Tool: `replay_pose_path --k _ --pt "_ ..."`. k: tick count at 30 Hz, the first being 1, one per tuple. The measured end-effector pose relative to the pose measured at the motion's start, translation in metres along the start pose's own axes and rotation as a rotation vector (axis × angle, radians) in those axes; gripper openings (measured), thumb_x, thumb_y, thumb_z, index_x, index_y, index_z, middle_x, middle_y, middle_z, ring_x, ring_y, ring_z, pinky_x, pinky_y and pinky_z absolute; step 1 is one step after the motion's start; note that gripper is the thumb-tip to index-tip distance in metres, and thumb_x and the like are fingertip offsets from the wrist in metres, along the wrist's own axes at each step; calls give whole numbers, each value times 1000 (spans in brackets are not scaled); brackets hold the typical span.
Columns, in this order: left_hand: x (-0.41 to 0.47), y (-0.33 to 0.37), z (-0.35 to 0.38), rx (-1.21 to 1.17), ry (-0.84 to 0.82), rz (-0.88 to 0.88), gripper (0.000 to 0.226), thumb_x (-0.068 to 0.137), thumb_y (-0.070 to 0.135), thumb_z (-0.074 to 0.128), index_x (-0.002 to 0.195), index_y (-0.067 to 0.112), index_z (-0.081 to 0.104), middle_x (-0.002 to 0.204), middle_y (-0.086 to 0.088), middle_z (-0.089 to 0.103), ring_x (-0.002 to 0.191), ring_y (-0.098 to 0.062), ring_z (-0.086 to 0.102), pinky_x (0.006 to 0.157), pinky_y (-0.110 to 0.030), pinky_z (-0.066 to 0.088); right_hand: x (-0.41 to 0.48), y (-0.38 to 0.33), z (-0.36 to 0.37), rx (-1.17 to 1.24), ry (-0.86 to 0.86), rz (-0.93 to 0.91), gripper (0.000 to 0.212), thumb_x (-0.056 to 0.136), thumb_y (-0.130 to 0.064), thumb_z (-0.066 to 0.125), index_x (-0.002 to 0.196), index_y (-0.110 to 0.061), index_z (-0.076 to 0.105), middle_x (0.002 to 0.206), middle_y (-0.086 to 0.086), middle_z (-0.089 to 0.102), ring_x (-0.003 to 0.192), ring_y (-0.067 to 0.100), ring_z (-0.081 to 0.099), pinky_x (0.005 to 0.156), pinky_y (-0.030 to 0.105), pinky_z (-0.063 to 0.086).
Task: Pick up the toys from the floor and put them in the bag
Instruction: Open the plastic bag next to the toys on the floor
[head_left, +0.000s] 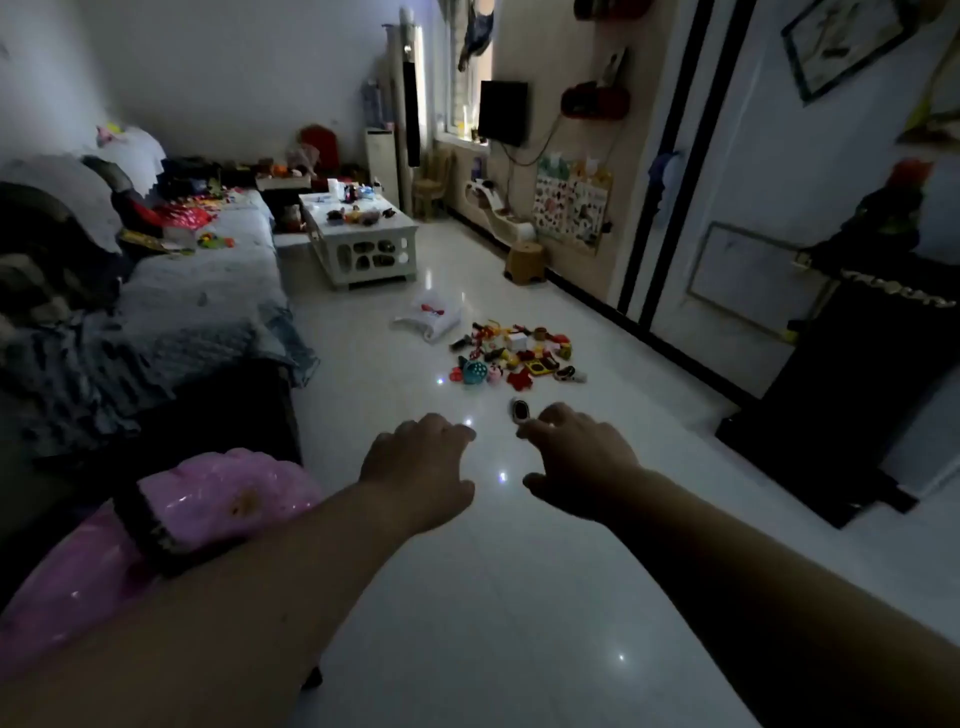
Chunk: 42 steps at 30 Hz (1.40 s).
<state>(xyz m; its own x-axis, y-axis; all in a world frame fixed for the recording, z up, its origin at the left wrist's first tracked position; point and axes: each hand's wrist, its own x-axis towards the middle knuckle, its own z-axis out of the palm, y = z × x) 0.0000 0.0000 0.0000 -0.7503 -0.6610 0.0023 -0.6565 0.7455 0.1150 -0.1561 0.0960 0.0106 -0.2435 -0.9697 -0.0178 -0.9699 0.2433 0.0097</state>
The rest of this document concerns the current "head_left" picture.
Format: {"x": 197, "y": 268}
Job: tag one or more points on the black television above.
{"x": 502, "y": 112}

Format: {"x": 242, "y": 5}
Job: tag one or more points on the person's right hand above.
{"x": 585, "y": 472}

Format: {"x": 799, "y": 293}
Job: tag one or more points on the white narrow cabinet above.
{"x": 382, "y": 165}

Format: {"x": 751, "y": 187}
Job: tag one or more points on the person's left forearm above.
{"x": 225, "y": 622}

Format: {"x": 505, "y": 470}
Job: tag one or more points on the black bag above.
{"x": 187, "y": 176}

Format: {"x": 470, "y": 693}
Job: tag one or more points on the white plastic bag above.
{"x": 431, "y": 319}

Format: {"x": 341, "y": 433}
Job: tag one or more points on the white coffee table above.
{"x": 360, "y": 232}

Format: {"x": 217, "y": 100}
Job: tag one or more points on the white floor air conditioner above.
{"x": 411, "y": 112}

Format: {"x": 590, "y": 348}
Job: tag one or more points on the pink glossy inflatable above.
{"x": 217, "y": 495}

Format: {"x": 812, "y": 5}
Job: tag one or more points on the red bag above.
{"x": 320, "y": 146}

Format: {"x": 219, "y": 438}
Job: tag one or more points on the white framed wall panel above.
{"x": 742, "y": 281}

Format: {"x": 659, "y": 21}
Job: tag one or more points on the hanging clothes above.
{"x": 476, "y": 34}

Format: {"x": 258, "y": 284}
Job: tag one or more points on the person's right forearm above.
{"x": 787, "y": 615}

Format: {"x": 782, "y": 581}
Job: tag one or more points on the brown plastic stool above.
{"x": 525, "y": 264}

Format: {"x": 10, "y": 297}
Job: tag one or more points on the colourful wall chart poster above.
{"x": 551, "y": 202}
{"x": 589, "y": 214}

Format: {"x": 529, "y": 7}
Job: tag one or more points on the pile of small colourful toys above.
{"x": 517, "y": 356}

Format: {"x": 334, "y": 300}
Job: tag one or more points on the person's left hand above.
{"x": 420, "y": 472}

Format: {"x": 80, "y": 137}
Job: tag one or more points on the red wall shelf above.
{"x": 596, "y": 103}
{"x": 611, "y": 9}

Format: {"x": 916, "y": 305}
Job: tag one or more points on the flower decoration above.
{"x": 892, "y": 217}

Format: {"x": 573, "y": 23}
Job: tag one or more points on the wooden chair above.
{"x": 433, "y": 184}

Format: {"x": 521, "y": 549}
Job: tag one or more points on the black cabinet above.
{"x": 862, "y": 375}

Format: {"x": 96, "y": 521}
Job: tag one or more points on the grey fabric sofa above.
{"x": 202, "y": 285}

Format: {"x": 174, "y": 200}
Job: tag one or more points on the framed wall picture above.
{"x": 847, "y": 41}

